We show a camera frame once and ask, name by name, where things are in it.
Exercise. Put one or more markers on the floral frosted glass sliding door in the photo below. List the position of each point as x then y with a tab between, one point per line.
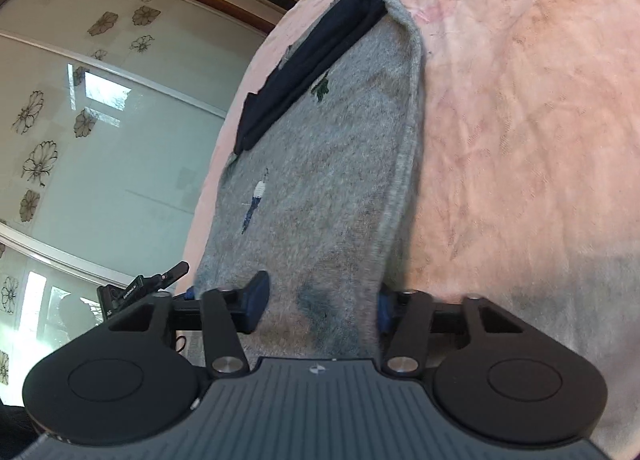
100	150

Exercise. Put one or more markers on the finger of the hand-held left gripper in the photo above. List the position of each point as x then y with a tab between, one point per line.
172	273

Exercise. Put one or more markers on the pink fleece blanket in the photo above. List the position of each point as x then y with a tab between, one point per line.
525	130

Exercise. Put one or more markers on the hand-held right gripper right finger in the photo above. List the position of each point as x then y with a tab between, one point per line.
384	314

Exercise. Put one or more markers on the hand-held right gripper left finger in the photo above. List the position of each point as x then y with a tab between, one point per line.
256	301

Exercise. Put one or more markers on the grey knit sweater navy trim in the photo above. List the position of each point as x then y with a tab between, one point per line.
330	175

